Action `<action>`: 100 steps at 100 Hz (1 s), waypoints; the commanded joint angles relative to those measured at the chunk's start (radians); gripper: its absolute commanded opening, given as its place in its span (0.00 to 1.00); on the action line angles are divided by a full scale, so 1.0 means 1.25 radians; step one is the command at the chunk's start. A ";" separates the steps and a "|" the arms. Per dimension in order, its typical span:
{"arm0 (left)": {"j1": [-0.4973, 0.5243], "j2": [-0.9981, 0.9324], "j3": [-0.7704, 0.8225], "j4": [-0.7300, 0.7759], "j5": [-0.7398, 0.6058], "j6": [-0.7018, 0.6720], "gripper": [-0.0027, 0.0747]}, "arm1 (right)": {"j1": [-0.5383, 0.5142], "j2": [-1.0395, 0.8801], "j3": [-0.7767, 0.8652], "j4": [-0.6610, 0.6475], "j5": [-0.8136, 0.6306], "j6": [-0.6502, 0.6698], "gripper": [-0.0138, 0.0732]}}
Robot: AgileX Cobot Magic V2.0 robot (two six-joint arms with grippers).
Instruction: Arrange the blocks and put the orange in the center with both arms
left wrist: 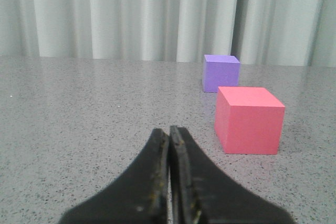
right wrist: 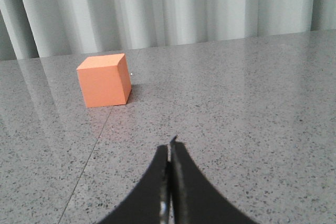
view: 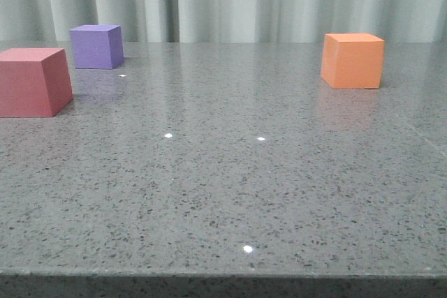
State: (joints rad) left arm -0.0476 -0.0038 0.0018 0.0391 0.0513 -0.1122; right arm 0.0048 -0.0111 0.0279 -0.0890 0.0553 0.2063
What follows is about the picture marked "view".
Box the orange foam cube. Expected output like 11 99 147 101
321 33 385 89

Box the pale green curtain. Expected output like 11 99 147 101
1 0 446 43

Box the purple foam cube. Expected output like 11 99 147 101
69 24 124 69

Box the red foam cube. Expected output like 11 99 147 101
1 47 73 117

